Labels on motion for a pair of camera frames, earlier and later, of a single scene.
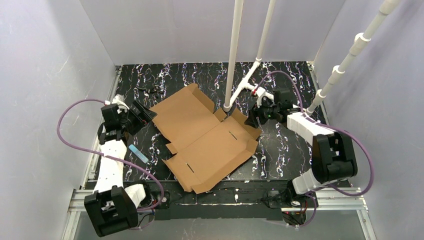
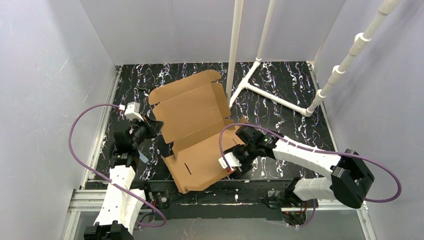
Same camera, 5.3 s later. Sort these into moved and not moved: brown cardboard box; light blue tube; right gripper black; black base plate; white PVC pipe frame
Moved: brown cardboard box; right gripper black
Not moved: black base plate; light blue tube; white PVC pipe frame
